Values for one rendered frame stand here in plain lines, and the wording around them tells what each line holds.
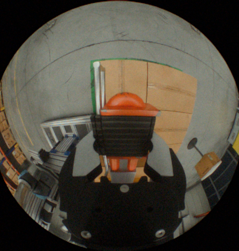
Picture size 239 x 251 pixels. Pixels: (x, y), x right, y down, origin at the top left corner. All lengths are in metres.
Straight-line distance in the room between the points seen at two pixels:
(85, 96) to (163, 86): 1.06
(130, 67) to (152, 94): 0.28
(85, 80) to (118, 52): 0.64
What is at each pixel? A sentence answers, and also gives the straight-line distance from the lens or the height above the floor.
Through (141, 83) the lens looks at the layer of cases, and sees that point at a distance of 0.66.
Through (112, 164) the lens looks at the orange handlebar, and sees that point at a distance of 0.18.
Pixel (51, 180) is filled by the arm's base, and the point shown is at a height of 1.07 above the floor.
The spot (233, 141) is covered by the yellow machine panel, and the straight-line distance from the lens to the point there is 7.45.
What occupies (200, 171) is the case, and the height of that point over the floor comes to 0.83.
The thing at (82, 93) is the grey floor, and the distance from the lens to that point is 1.32.
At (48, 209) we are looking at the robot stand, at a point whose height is 1.35.
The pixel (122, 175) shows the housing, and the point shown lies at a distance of 0.20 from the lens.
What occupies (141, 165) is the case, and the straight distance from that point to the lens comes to 0.46.
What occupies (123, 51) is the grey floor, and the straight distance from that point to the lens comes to 1.32.
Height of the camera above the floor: 1.18
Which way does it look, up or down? 63 degrees down
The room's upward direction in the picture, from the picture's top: 176 degrees counter-clockwise
